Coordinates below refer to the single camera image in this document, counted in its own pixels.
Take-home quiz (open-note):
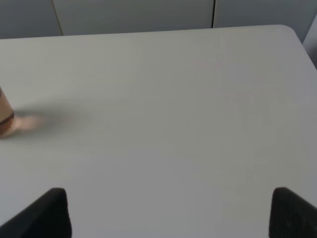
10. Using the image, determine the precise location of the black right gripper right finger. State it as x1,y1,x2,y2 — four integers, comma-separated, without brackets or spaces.
268,187,317,238

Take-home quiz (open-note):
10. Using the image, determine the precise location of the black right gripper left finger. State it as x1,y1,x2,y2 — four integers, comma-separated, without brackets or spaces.
0,188,72,238

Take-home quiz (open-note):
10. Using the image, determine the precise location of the pink translucent plastic cup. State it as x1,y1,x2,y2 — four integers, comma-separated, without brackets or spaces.
0,88,14,138

